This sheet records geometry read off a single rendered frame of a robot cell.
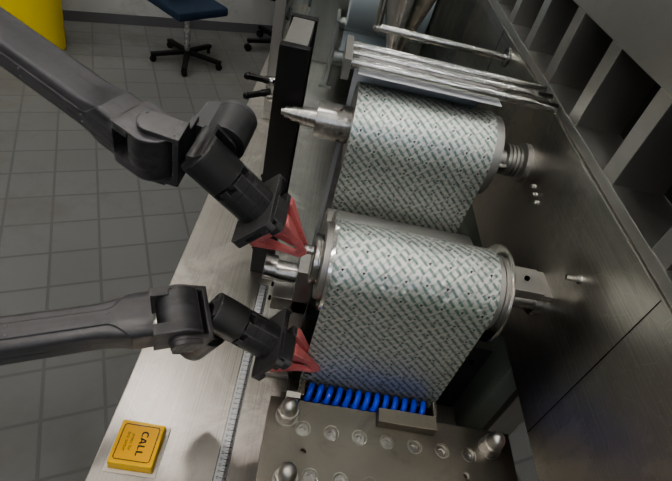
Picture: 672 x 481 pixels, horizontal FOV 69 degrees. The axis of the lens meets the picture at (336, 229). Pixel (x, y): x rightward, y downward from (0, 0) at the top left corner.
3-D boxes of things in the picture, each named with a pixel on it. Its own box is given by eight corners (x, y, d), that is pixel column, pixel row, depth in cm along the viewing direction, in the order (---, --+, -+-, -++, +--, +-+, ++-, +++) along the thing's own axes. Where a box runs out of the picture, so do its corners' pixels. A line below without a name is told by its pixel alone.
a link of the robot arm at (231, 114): (134, 177, 61) (130, 124, 55) (171, 122, 69) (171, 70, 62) (226, 206, 62) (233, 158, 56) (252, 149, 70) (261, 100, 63)
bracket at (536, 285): (503, 271, 73) (509, 262, 72) (539, 278, 74) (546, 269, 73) (510, 296, 70) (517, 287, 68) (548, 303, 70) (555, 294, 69)
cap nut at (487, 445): (476, 435, 79) (487, 422, 76) (497, 439, 80) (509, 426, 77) (479, 458, 77) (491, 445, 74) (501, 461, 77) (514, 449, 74)
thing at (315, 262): (312, 248, 76) (319, 222, 69) (324, 250, 76) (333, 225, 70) (304, 291, 72) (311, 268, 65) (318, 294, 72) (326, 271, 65)
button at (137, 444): (124, 425, 82) (123, 418, 80) (166, 431, 82) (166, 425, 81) (107, 468, 76) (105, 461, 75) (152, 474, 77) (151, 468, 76)
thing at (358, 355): (299, 380, 82) (319, 313, 70) (433, 403, 84) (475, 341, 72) (298, 383, 81) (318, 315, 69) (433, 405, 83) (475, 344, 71)
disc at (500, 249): (464, 282, 83) (502, 223, 73) (467, 283, 83) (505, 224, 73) (475, 359, 73) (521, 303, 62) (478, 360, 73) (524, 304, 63)
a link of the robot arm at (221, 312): (210, 313, 66) (221, 282, 70) (185, 334, 70) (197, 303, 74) (252, 336, 69) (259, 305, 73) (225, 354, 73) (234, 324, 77)
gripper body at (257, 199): (240, 252, 62) (197, 216, 59) (255, 200, 70) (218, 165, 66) (278, 232, 60) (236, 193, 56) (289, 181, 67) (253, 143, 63)
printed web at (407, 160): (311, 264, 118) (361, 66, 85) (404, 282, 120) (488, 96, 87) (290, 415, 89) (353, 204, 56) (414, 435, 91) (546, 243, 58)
